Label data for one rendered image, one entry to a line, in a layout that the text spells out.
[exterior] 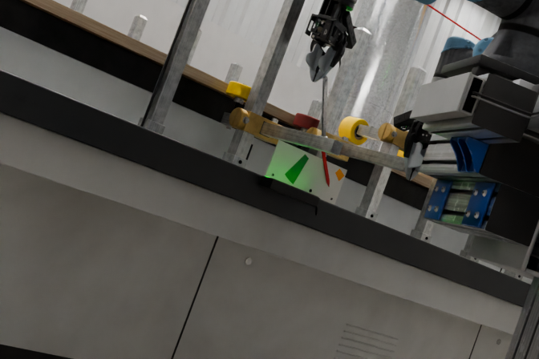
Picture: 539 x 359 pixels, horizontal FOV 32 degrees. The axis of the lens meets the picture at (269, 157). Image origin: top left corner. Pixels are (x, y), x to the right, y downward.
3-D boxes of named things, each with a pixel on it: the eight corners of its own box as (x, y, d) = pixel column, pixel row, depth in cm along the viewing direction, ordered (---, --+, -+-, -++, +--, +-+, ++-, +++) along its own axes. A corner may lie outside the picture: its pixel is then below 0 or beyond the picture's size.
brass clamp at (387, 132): (419, 155, 270) (425, 139, 270) (389, 141, 262) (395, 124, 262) (403, 152, 275) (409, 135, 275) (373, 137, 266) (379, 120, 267)
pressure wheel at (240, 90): (245, 132, 251) (260, 91, 251) (243, 129, 243) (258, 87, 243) (216, 122, 251) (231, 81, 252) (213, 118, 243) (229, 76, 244)
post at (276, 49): (241, 171, 234) (308, -9, 236) (230, 167, 232) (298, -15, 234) (233, 168, 236) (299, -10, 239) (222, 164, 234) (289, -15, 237)
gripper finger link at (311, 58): (294, 73, 232) (308, 38, 232) (305, 80, 237) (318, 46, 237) (305, 76, 230) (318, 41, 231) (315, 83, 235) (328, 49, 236)
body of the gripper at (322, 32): (302, 35, 231) (319, -11, 232) (317, 46, 239) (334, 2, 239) (329, 42, 227) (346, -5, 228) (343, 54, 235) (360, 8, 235)
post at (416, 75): (370, 229, 265) (427, 70, 268) (362, 226, 263) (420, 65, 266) (361, 226, 268) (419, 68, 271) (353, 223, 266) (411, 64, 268)
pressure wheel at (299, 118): (315, 161, 262) (330, 123, 263) (295, 152, 257) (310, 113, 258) (297, 156, 268) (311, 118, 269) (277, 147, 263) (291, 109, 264)
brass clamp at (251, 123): (278, 145, 238) (285, 127, 238) (239, 128, 229) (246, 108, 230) (263, 141, 243) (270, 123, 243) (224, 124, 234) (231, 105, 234)
